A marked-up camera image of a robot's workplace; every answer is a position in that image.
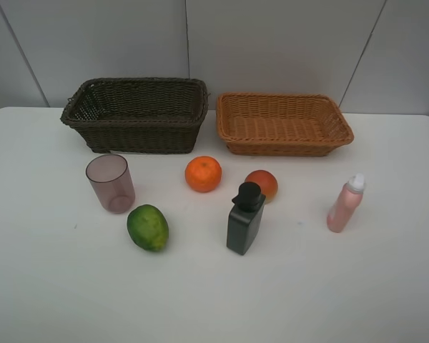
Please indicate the orange mandarin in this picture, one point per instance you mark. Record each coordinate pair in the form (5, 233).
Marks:
(203, 174)

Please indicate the red yellow apple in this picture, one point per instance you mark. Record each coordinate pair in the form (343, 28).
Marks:
(266, 181)

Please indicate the black pump bottle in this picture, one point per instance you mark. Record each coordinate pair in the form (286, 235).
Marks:
(244, 219)

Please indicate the green mango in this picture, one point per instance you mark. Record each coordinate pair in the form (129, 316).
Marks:
(148, 228)

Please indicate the translucent pink plastic cup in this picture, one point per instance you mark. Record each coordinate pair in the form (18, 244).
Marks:
(111, 181)

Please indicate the pink spray bottle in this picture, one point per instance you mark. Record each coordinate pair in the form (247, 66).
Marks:
(347, 202)

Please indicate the orange wicker basket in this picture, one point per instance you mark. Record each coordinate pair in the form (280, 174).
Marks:
(281, 124)

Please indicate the dark brown wicker basket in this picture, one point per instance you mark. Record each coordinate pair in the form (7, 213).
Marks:
(149, 115)

